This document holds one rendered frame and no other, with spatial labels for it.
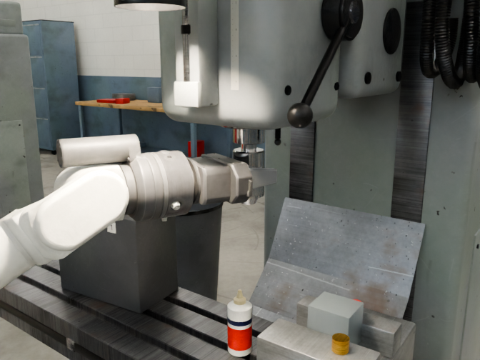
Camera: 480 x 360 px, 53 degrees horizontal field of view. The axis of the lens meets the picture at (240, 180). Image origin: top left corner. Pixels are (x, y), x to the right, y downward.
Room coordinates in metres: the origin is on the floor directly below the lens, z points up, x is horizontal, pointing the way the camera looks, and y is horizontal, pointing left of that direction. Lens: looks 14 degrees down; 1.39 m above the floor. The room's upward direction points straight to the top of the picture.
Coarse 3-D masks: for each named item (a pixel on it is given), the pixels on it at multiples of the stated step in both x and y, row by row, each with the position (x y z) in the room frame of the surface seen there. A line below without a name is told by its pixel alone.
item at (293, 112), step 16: (336, 0) 0.63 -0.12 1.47; (352, 0) 0.65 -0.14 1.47; (336, 16) 0.63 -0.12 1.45; (352, 16) 0.64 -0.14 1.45; (336, 32) 0.63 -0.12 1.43; (352, 32) 0.65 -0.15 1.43; (336, 48) 0.62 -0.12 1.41; (320, 64) 0.60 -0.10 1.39; (320, 80) 0.59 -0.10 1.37; (304, 96) 0.57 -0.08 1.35; (288, 112) 0.56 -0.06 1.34; (304, 112) 0.55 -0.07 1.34
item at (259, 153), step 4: (236, 148) 0.70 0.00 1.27; (240, 148) 0.70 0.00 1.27; (256, 148) 0.70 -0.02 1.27; (260, 148) 0.70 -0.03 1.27; (236, 152) 0.68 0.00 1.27; (240, 152) 0.67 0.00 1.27; (244, 152) 0.67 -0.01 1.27; (248, 152) 0.67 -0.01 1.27; (252, 152) 0.67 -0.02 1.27; (256, 152) 0.67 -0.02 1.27; (260, 152) 0.68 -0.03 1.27; (264, 152) 0.69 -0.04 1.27; (236, 156) 0.68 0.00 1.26; (240, 156) 0.67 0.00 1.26; (244, 156) 0.67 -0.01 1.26; (248, 156) 0.67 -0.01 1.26; (252, 156) 0.67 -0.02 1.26; (256, 156) 0.67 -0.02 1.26; (260, 156) 0.68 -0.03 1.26
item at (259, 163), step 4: (264, 156) 0.69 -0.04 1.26; (240, 160) 0.67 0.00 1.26; (244, 160) 0.67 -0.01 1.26; (248, 160) 0.67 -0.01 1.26; (252, 160) 0.67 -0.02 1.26; (256, 160) 0.67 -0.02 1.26; (260, 160) 0.68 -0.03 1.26; (248, 164) 0.67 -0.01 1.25; (252, 164) 0.67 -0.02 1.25; (256, 164) 0.67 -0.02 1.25; (260, 164) 0.68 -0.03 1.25; (260, 188) 0.68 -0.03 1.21; (256, 192) 0.67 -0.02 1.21; (260, 192) 0.68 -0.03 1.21; (252, 196) 0.67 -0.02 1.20; (256, 196) 0.67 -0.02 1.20; (260, 196) 0.68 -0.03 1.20
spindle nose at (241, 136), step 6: (234, 132) 0.68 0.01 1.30; (240, 132) 0.67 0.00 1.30; (246, 132) 0.67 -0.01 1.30; (252, 132) 0.67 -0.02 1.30; (258, 132) 0.67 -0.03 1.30; (264, 132) 0.68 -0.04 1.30; (234, 138) 0.68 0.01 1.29; (240, 138) 0.67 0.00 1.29; (246, 138) 0.67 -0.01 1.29; (252, 138) 0.67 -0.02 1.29; (258, 138) 0.67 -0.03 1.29; (264, 138) 0.69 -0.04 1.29; (246, 144) 0.67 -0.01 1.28
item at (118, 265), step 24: (96, 240) 0.88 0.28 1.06; (120, 240) 0.85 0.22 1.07; (144, 240) 0.84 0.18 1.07; (168, 240) 0.90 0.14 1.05; (72, 264) 0.91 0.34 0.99; (96, 264) 0.88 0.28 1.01; (120, 264) 0.85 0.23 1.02; (144, 264) 0.84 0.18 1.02; (168, 264) 0.90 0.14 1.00; (72, 288) 0.92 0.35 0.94; (96, 288) 0.88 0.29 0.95; (120, 288) 0.85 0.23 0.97; (144, 288) 0.84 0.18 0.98; (168, 288) 0.90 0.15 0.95
